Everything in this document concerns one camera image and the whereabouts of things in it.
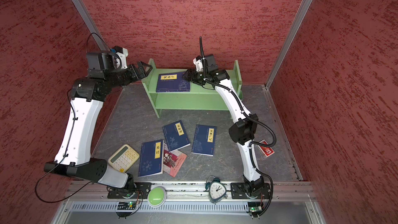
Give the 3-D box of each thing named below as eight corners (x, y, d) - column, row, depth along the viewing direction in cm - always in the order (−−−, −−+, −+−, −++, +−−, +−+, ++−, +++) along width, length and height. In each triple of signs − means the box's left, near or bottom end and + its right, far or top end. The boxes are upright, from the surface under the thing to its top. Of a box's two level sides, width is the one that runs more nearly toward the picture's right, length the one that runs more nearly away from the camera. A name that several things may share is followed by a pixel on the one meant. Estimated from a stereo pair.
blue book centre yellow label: (169, 153, 88) (168, 151, 86) (162, 128, 98) (161, 126, 97) (190, 144, 92) (190, 143, 90) (181, 121, 102) (181, 119, 100)
